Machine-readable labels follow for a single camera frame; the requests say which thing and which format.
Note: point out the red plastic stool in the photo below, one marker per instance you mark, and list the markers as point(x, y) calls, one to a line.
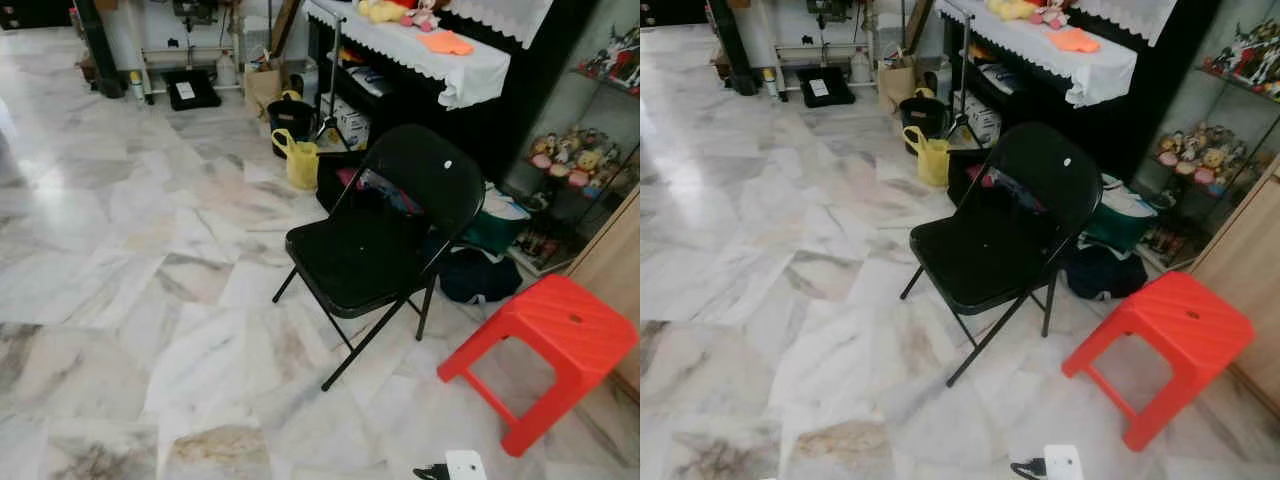
point(1180, 320)
point(560, 325)

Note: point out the dark navy bag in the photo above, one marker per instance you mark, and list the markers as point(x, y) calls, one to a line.
point(480, 278)
point(1105, 273)

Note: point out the black folding chair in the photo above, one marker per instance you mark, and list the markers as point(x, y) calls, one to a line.
point(350, 255)
point(975, 250)

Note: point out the green bag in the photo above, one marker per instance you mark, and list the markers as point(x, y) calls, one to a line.
point(495, 228)
point(1120, 225)

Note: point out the pink patterned bag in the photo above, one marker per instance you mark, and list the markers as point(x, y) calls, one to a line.
point(385, 192)
point(1012, 190)

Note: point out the yellow plastic watering can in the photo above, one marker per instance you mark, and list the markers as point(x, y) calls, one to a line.
point(934, 162)
point(302, 165)

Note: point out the cluster of plush figurines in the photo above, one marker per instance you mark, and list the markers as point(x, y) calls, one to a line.
point(1200, 158)
point(572, 160)

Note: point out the white cardboard box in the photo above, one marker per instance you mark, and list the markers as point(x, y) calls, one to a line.
point(985, 118)
point(352, 122)

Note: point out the black bucket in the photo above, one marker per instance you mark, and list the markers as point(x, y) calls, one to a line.
point(922, 112)
point(292, 115)

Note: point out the glass display cabinet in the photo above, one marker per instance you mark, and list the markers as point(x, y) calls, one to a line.
point(1200, 105)
point(590, 110)

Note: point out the brown paper bag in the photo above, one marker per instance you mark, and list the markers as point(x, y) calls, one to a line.
point(262, 88)
point(896, 84)

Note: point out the black tripod stand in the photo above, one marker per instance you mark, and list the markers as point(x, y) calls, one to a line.
point(334, 70)
point(965, 65)

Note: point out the white lace-edged piano cloth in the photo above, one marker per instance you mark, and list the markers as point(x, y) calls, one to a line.
point(400, 50)
point(1030, 48)

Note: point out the orange cloth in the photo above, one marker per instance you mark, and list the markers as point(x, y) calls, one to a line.
point(1075, 41)
point(447, 43)

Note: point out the black floor scale white label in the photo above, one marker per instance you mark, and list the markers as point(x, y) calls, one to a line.
point(828, 90)
point(195, 92)

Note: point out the red and white toy figures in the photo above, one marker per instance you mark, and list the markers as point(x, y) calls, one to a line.
point(1250, 62)
point(618, 62)

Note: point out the pink plush doll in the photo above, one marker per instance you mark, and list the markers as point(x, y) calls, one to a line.
point(424, 15)
point(1053, 14)

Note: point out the yellow plush toy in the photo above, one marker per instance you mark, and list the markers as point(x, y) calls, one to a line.
point(1012, 9)
point(383, 10)

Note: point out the white lace runner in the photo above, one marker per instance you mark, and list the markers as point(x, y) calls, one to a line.
point(500, 15)
point(1130, 14)

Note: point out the small spray bottle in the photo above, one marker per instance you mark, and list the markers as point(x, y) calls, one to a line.
point(136, 88)
point(770, 86)

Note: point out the white sewing machine table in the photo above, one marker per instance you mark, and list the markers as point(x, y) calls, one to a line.
point(190, 50)
point(825, 48)

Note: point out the black pillar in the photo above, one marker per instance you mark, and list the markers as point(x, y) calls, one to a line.
point(100, 50)
point(732, 48)

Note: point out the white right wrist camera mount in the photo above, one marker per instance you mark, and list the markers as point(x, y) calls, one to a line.
point(1064, 463)
point(466, 466)

